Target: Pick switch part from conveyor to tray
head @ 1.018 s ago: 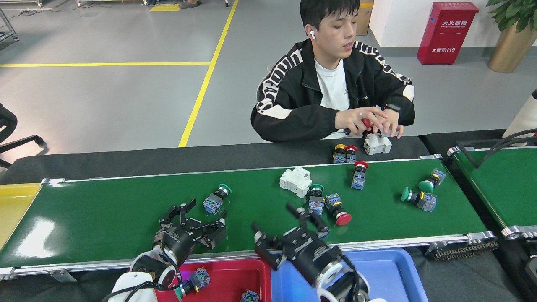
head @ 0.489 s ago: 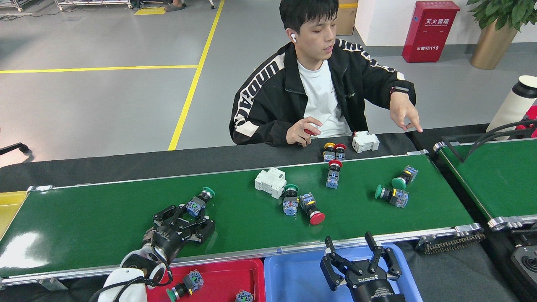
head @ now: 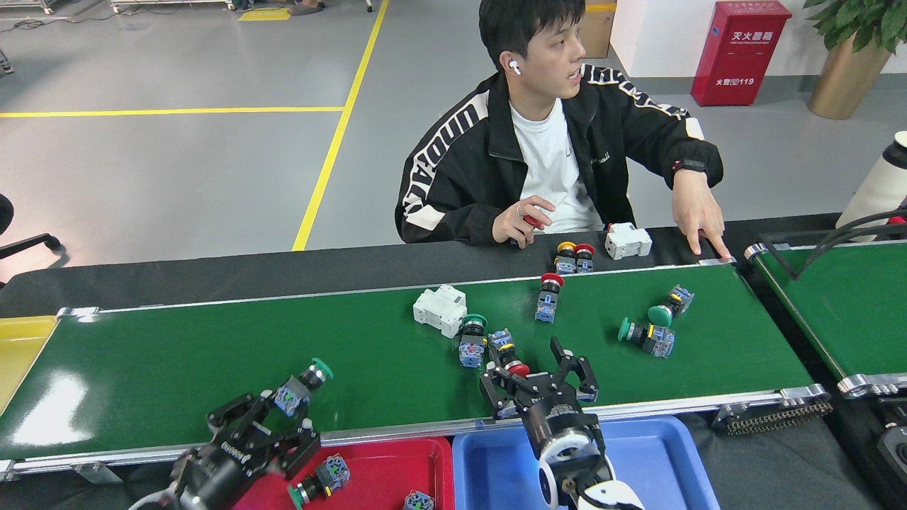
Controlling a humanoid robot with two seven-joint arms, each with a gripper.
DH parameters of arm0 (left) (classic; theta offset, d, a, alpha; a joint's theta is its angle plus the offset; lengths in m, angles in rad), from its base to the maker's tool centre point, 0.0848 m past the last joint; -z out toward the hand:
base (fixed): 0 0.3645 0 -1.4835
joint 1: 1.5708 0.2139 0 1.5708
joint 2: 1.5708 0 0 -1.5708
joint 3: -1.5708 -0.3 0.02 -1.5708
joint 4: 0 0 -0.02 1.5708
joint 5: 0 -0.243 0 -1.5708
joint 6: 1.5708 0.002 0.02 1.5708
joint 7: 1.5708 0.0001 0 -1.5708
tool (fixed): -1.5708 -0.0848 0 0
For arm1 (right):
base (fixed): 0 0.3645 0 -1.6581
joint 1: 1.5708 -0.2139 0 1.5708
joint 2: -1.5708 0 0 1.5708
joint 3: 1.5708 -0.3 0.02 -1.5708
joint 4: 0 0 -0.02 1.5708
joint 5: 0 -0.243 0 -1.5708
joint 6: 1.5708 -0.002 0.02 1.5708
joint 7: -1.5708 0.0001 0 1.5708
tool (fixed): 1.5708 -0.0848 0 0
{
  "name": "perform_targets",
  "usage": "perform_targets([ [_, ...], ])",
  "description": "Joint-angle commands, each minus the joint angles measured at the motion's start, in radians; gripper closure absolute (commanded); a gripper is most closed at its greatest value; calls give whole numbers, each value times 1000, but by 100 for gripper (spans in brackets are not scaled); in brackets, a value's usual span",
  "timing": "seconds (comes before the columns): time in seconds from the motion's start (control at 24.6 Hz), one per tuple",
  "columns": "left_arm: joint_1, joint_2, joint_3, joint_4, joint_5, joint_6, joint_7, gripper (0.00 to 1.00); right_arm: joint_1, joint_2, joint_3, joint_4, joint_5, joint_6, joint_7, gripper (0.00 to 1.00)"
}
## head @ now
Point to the person's left hand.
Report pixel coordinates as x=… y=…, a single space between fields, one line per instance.
x=694 y=205

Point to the white circuit breaker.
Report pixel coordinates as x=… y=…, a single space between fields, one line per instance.
x=629 y=241
x=439 y=310

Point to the yellow push button switch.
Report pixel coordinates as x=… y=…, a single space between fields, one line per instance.
x=566 y=248

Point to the black office chair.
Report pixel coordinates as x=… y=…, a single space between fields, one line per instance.
x=28 y=244

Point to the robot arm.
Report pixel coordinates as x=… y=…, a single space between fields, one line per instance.
x=577 y=446

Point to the person's right hand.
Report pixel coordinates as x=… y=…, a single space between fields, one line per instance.
x=514 y=223

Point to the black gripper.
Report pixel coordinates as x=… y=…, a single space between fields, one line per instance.
x=227 y=464
x=560 y=418

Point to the brown cardboard box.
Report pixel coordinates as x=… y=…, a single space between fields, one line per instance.
x=599 y=32

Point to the person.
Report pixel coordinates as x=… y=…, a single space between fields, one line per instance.
x=545 y=163

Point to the red fire extinguisher box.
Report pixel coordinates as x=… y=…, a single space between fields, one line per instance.
x=740 y=57

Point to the white bottle black cap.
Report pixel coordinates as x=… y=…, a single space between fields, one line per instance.
x=879 y=188

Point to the blue plastic tray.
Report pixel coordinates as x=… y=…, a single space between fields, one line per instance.
x=659 y=467

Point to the green conveyor belt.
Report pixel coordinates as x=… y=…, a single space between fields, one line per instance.
x=212 y=368
x=850 y=304

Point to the black wristwatch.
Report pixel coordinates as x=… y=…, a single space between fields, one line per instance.
x=689 y=166

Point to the potted plant gold pot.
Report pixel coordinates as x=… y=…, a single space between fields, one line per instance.
x=847 y=81

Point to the red plastic tray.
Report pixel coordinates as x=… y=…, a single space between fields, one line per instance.
x=382 y=467

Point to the yellow plastic tray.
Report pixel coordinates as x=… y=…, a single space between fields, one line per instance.
x=21 y=354

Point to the black joystick controller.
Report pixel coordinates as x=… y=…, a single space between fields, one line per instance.
x=896 y=453

